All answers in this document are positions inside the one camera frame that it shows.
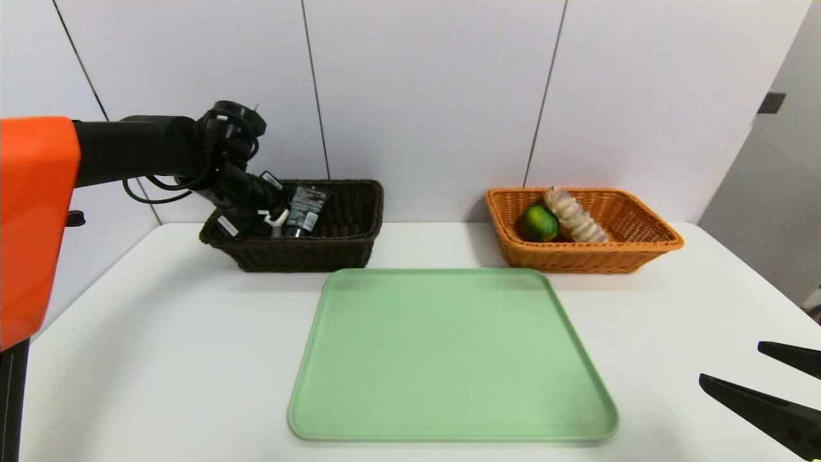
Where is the white peeler with grey handle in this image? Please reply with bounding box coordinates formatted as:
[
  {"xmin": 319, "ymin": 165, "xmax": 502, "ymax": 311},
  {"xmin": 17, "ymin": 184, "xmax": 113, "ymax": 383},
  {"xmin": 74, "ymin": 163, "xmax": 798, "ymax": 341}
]
[{"xmin": 264, "ymin": 208, "xmax": 291, "ymax": 239}]

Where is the black squeeze tube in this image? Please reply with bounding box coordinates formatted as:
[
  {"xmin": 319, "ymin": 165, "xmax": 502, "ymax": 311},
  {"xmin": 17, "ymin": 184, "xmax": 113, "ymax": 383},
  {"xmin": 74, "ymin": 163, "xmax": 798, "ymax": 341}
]
[{"xmin": 282, "ymin": 185, "xmax": 332, "ymax": 239}]

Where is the green lime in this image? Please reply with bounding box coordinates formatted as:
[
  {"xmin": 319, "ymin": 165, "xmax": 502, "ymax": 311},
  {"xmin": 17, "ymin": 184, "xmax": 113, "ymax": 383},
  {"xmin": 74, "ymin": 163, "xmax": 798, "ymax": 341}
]
[{"xmin": 521, "ymin": 204, "xmax": 559, "ymax": 243}]

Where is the dark brown wicker basket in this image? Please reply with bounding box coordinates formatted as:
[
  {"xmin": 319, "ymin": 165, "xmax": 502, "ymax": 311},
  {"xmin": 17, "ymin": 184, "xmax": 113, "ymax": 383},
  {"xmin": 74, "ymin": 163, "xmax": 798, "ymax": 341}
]
[{"xmin": 199, "ymin": 179, "xmax": 385, "ymax": 273}]

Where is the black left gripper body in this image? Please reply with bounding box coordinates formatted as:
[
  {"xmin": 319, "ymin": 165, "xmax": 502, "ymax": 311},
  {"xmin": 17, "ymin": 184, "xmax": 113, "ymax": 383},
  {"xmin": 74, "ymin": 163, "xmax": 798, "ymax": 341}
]
[{"xmin": 215, "ymin": 182, "xmax": 276, "ymax": 239}]

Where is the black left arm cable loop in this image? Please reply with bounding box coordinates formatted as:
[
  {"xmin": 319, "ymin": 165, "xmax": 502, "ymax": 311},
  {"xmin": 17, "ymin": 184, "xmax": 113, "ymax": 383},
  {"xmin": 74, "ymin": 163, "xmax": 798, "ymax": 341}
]
[{"xmin": 122, "ymin": 168, "xmax": 216, "ymax": 206}]

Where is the orange wicker basket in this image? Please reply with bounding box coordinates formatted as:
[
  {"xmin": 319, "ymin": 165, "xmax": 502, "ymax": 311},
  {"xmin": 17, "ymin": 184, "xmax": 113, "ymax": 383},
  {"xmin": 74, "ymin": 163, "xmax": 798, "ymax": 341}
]
[{"xmin": 484, "ymin": 186, "xmax": 684, "ymax": 275}]

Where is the light green plastic tray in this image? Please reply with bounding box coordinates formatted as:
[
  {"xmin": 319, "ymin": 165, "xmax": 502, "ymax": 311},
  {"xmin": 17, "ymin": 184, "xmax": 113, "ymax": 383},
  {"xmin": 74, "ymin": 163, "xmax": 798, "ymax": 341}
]
[{"xmin": 287, "ymin": 268, "xmax": 619, "ymax": 442}]

